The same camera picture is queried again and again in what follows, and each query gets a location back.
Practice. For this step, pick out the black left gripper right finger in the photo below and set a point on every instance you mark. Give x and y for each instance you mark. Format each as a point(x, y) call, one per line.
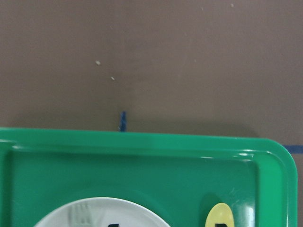
point(220, 225)

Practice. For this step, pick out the yellow plastic spoon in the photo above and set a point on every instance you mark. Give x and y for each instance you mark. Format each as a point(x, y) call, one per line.
point(220, 213)

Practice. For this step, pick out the white round plate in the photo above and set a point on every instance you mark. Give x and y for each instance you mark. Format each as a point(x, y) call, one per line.
point(105, 211)

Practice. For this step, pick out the pale green plastic fork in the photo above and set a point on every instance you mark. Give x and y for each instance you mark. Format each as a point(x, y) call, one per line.
point(80, 216)

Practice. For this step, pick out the green plastic tray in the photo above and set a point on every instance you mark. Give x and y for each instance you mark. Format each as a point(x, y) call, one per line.
point(178, 177)

